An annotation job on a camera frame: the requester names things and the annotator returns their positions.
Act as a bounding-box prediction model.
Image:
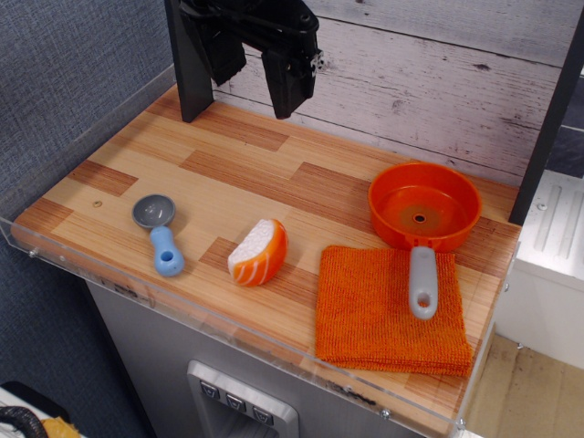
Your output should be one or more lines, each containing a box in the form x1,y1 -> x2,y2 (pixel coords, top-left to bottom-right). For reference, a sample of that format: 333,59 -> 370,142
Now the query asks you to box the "white plastic box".
494,170 -> 583,369

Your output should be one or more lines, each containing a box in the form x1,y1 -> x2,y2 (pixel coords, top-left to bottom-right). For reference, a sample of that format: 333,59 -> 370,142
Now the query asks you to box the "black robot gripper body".
179,1 -> 321,72

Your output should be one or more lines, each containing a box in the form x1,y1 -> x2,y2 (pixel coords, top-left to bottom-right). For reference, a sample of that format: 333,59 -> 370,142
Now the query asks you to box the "black right upright post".
508,11 -> 583,225

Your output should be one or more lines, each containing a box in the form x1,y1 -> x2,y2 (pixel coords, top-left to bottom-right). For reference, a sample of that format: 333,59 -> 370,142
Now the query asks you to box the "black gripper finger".
198,24 -> 246,86
261,47 -> 316,120

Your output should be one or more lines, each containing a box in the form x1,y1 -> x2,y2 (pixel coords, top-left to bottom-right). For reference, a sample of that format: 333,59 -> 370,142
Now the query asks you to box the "black upright post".
164,0 -> 214,123
508,11 -> 583,225

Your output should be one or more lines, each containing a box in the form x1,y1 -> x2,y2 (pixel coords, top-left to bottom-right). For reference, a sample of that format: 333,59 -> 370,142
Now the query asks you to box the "toy salmon sushi piece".
227,219 -> 288,287

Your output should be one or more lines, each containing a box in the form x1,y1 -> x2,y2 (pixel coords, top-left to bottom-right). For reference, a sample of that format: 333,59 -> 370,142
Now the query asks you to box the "black left upright post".
164,0 -> 214,123

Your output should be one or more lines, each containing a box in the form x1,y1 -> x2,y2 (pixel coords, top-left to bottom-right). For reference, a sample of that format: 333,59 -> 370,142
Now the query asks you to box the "clear acrylic table guard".
0,63 -> 521,438

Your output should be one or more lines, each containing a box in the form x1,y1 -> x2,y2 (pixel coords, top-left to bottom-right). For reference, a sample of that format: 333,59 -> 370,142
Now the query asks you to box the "grey cabinet with button panel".
89,283 -> 414,437

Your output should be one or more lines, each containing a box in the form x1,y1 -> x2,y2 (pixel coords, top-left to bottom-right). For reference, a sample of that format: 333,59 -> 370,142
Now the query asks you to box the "orange toy pot grey handle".
368,162 -> 482,320

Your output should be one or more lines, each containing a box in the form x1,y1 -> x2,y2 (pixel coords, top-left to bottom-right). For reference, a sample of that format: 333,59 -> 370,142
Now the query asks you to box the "grey and blue toy spoon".
131,193 -> 185,277

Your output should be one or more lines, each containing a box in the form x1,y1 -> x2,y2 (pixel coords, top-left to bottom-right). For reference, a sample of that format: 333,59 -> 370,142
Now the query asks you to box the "yellow object at corner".
41,417 -> 82,438

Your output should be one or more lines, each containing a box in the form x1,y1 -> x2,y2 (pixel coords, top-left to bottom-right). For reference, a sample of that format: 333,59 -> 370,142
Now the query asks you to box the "orange folded cloth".
315,245 -> 474,377

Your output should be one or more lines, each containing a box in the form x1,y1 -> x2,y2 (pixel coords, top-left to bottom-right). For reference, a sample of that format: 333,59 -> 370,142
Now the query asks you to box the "black cable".
0,405 -> 50,438

